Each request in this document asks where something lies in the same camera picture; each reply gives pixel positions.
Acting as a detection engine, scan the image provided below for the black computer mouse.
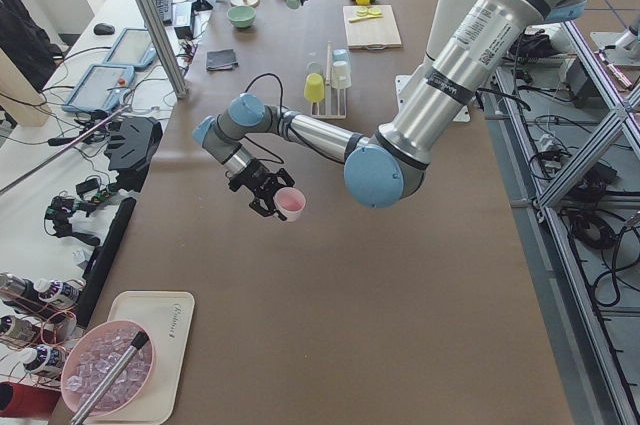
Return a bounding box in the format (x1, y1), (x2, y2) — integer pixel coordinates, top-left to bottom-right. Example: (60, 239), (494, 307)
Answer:
(93, 23), (115, 36)

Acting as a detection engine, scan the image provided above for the green plastic cup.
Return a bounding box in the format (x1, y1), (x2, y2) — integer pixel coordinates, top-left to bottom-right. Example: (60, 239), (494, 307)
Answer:
(286, 0), (301, 10)

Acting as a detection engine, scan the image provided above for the grey plastic cup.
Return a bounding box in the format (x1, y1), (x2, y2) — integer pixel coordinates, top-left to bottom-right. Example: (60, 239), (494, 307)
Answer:
(307, 62), (324, 76)

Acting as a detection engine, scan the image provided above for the pink bowl of ice cubes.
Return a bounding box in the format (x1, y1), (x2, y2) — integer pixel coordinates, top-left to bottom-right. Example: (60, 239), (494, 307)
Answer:
(61, 320), (155, 417)

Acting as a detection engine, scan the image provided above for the metal tongs handle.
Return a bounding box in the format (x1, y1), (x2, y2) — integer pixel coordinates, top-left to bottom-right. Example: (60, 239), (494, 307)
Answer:
(69, 331), (149, 425)

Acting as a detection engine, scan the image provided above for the green ceramic bowl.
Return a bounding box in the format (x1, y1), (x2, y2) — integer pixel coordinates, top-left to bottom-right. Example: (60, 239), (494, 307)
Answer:
(227, 5), (256, 29)

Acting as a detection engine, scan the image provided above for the yellow plastic cup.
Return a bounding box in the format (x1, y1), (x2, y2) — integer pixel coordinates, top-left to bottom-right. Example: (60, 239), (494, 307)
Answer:
(303, 73), (325, 103)

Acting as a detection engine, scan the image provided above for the white wire cup rack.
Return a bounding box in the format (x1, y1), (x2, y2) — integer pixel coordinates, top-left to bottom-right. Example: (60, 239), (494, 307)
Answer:
(307, 42), (349, 120)

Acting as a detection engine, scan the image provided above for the blue teach pendant near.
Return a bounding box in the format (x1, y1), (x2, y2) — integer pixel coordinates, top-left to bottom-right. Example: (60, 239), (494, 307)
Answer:
(62, 64), (135, 113)

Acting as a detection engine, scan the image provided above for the blue teach pendant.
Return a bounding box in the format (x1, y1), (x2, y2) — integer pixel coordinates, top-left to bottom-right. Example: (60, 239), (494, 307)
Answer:
(62, 64), (135, 113)
(103, 28), (157, 71)

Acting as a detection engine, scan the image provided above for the wooden cutting board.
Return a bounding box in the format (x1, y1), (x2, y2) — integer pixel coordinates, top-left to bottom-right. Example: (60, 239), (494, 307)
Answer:
(342, 5), (402, 50)

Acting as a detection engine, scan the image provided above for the cream white plastic cup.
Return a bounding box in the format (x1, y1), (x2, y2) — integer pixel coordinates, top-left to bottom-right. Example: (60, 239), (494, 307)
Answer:
(330, 60), (352, 90)

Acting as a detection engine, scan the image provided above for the grey folded cloth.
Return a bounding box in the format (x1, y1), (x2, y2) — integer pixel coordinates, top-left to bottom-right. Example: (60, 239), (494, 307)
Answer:
(206, 49), (237, 71)

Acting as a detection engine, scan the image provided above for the pink plastic cup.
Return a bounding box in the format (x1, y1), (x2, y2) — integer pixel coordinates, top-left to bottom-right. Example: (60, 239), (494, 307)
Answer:
(274, 187), (306, 222)

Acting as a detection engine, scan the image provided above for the light blue plastic cup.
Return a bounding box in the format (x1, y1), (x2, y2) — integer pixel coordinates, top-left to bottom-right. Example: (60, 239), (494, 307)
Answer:
(332, 48), (350, 63)

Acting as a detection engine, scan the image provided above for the beige plastic tray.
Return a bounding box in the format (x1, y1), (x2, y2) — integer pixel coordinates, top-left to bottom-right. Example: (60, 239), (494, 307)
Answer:
(61, 291), (195, 424)

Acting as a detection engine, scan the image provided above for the yellow plastic knife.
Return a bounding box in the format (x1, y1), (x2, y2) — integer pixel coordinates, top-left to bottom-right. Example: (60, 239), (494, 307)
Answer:
(348, 14), (382, 23)

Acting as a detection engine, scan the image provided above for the blue teach pendant far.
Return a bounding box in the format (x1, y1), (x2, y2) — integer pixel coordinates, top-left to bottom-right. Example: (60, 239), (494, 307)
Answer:
(103, 28), (157, 71)

